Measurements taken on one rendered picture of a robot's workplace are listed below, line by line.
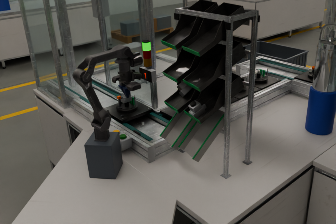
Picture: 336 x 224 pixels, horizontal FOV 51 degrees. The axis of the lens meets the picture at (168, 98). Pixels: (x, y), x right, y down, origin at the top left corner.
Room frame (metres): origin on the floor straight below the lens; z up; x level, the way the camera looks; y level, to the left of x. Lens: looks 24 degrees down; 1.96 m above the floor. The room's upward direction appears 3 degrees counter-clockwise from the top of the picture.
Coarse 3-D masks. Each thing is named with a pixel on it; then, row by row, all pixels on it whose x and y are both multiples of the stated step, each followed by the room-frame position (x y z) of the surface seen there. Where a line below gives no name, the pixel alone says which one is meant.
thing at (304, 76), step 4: (312, 68) 2.42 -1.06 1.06; (304, 72) 2.57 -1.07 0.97; (308, 72) 2.57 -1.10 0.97; (312, 72) 2.52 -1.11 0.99; (296, 76) 2.50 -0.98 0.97; (300, 76) 2.49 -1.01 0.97; (304, 76) 2.49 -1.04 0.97; (308, 76) 2.47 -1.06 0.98; (312, 76) 2.43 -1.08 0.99; (304, 80) 2.42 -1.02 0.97; (308, 80) 2.41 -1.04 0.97; (312, 80) 2.40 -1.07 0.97
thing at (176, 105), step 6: (192, 90) 1.67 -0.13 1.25; (174, 96) 1.67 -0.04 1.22; (180, 96) 1.66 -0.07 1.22; (186, 96) 1.64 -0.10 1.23; (192, 96) 1.58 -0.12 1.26; (198, 96) 1.59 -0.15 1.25; (168, 102) 1.66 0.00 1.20; (174, 102) 1.63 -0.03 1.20; (180, 102) 1.61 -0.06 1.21; (186, 102) 1.56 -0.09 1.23; (174, 108) 1.56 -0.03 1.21; (180, 108) 1.54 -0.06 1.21
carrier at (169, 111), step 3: (165, 108) 2.05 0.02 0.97; (168, 108) 2.05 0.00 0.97; (162, 111) 2.01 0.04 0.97; (165, 111) 2.01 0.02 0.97; (168, 111) 2.01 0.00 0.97; (171, 111) 2.01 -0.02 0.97; (174, 111) 2.00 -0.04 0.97; (165, 114) 1.99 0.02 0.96; (168, 114) 1.97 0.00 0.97; (171, 114) 1.96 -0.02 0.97; (171, 117) 1.94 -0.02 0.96
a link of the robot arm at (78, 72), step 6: (78, 72) 1.50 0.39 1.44; (84, 72) 1.50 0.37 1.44; (78, 78) 1.49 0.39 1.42; (90, 78) 1.51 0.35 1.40; (84, 84) 1.49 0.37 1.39; (90, 84) 1.52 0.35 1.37; (84, 90) 1.53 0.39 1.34; (90, 90) 1.52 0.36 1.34; (90, 96) 1.52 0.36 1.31; (96, 96) 1.54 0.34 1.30; (90, 102) 1.54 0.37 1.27; (96, 102) 1.54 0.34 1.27; (96, 108) 1.53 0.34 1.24; (102, 108) 1.55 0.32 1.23; (96, 114) 1.55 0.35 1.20; (102, 114) 1.54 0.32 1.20; (108, 114) 1.56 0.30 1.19; (96, 120) 1.57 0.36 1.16; (102, 120) 1.53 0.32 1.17
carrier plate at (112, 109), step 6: (138, 102) 2.17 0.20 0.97; (108, 108) 2.10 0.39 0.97; (114, 108) 2.09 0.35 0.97; (138, 108) 2.07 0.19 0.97; (144, 108) 2.07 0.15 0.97; (150, 108) 2.07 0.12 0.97; (114, 114) 2.00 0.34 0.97; (120, 114) 2.00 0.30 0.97; (126, 114) 2.00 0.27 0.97; (132, 114) 1.99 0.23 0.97; (138, 114) 1.99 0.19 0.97; (144, 114) 2.02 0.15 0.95; (120, 120) 1.92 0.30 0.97; (126, 120) 1.93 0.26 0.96
